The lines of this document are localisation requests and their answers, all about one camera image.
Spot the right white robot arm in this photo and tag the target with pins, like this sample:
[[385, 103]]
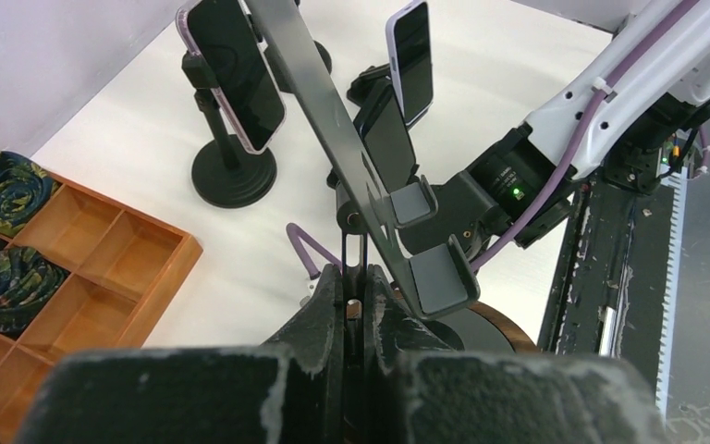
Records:
[[651, 79]]

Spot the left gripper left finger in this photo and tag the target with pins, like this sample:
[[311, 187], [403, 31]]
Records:
[[285, 390]]

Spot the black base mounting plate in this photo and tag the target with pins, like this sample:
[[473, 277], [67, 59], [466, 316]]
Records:
[[610, 283]]

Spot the white slotted cable duct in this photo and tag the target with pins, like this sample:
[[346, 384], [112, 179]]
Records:
[[678, 184]]

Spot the dark blue case phone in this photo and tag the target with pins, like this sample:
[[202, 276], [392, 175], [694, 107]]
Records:
[[385, 136]]

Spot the tall black round stand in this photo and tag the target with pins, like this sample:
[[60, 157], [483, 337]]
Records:
[[286, 68]]

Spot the rolled patterned sock front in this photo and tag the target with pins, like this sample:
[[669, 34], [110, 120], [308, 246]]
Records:
[[28, 281]]

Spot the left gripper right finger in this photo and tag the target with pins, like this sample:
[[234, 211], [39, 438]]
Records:
[[419, 390]]

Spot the black round base clamp stand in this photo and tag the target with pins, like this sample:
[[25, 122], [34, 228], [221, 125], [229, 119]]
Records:
[[222, 173]]

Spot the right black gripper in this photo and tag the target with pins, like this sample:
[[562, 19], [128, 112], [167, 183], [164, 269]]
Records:
[[461, 205]]

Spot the wooden round base phone stand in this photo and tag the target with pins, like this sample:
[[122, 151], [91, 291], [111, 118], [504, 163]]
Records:
[[435, 282]]

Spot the rolled green sock right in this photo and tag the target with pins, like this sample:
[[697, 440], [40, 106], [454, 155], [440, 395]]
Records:
[[25, 188]]

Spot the wooden compartment tray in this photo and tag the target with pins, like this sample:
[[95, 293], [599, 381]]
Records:
[[124, 268]]

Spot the lilac case phone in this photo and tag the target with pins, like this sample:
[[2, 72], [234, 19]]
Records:
[[408, 40]]

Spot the black folding phone stand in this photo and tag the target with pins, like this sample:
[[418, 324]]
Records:
[[364, 86]]

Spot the pink case phone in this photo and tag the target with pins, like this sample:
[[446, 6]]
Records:
[[220, 33]]

